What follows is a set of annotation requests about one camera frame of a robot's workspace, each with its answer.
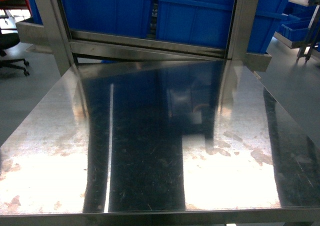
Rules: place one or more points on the front right blue bin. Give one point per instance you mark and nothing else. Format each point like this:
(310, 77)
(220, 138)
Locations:
(195, 22)

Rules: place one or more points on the blue bin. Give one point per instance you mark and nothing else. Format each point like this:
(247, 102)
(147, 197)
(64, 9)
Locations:
(35, 12)
(268, 15)
(119, 17)
(195, 22)

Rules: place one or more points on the front left blue bin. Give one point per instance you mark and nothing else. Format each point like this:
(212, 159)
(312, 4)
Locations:
(119, 17)

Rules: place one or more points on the far left blue bin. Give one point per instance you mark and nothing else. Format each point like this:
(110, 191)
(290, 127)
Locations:
(35, 12)

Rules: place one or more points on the far right blue bin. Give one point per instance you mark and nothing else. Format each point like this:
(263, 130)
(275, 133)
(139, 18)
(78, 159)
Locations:
(268, 15)

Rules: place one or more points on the blue bins on far rack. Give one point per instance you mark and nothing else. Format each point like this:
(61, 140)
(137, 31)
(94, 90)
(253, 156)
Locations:
(295, 26)

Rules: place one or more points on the black office chair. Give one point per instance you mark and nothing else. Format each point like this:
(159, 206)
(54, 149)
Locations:
(8, 41)

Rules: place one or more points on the stainless steel rack frame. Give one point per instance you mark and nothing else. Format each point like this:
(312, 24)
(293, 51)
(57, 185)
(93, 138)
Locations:
(147, 132)

